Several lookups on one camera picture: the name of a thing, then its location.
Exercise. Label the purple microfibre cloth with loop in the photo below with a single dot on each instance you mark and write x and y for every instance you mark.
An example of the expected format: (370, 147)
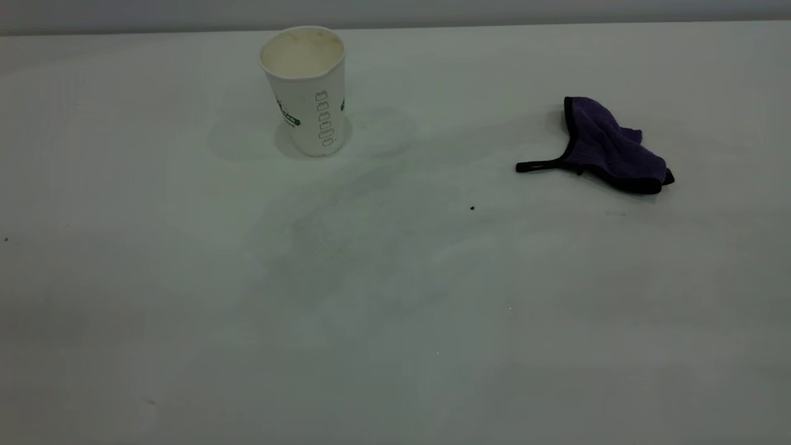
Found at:
(609, 151)

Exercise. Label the white paper cup green print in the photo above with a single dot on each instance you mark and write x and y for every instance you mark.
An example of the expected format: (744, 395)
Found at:
(309, 105)

